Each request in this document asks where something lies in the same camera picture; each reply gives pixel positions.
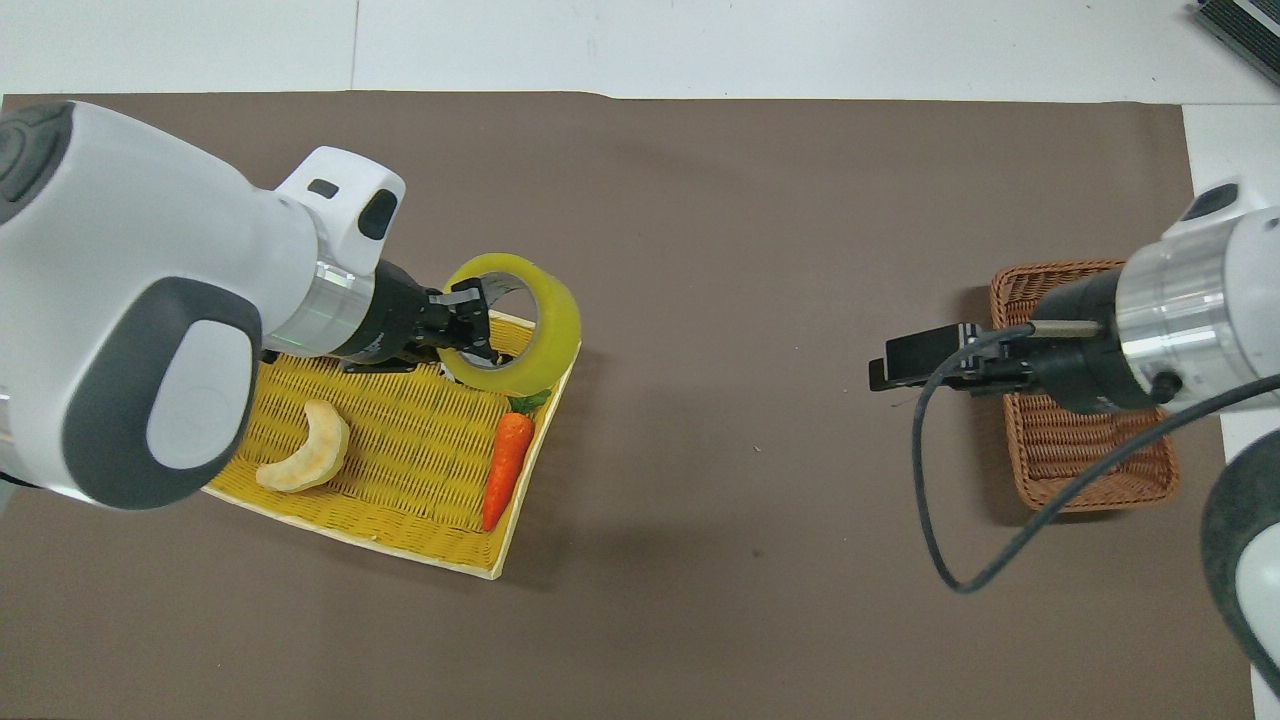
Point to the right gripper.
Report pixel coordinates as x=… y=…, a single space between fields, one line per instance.
x=1080 y=370

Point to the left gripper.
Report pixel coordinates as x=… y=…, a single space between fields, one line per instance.
x=390 y=315

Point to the yellow clear tape roll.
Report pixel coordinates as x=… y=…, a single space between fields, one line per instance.
x=555 y=320

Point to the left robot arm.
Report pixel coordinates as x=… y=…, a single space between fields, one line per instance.
x=120 y=260

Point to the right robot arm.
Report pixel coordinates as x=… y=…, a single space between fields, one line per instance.
x=1215 y=290

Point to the brown wicker basket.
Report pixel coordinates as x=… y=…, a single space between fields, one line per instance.
x=1090 y=450

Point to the yellow woven flat basket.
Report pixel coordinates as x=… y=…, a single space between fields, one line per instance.
x=400 y=450

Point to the orange toy carrot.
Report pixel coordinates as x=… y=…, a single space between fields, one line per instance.
x=508 y=460

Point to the beige crescent toy food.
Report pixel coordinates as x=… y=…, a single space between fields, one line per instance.
x=318 y=450

